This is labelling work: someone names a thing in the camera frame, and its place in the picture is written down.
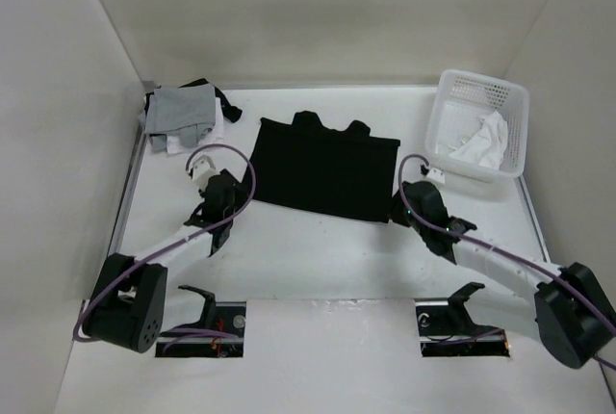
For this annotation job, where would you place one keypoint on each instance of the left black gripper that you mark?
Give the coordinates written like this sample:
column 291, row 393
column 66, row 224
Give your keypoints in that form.
column 241, row 194

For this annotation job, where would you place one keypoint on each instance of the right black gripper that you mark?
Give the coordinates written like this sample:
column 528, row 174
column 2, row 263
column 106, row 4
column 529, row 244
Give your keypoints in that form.
column 396, row 210

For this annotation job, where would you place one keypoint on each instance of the black tank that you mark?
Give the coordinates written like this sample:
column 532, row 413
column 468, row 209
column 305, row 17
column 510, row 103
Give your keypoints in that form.
column 306, row 166
column 230, row 112

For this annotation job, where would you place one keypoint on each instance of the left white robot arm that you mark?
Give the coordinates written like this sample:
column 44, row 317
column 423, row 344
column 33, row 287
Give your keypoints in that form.
column 133, row 301

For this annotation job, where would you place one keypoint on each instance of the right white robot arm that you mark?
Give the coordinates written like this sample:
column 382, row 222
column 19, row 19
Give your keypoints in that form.
column 563, row 308

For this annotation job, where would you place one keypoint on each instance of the white tank top in basket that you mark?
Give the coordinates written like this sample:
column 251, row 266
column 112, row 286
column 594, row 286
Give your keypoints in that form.
column 487, row 146

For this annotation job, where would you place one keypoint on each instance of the folded black tank top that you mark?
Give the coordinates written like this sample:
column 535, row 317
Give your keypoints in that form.
column 230, row 112

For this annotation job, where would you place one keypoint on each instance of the folded grey tank top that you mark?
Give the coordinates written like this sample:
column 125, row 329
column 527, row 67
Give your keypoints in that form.
column 189, row 114

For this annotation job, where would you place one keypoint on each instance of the white plastic basket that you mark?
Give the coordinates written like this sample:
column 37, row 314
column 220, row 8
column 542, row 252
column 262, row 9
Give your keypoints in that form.
column 462, row 97

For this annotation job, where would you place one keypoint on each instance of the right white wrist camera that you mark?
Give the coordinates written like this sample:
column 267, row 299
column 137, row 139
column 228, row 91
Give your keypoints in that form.
column 433, row 175

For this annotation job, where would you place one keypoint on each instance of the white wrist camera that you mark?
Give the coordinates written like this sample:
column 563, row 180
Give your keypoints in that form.
column 201, row 170
column 433, row 175

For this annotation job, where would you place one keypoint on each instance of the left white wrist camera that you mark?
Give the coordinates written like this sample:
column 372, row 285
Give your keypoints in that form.
column 201, row 170

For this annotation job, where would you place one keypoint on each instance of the metal table edge rail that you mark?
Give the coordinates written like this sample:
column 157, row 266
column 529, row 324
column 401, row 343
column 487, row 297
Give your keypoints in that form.
column 126, row 197

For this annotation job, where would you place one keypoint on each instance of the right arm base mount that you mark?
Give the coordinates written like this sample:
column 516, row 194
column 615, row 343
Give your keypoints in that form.
column 446, row 328

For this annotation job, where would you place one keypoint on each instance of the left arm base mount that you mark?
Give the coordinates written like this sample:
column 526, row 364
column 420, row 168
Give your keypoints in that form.
column 198, row 325

